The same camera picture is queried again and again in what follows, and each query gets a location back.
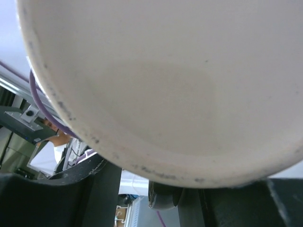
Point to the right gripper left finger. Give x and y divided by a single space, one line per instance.
85 195

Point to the cream coral pattern mug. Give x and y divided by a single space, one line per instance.
192 93

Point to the person in white shirt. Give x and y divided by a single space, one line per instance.
56 153

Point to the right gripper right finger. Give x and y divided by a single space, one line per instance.
266 203

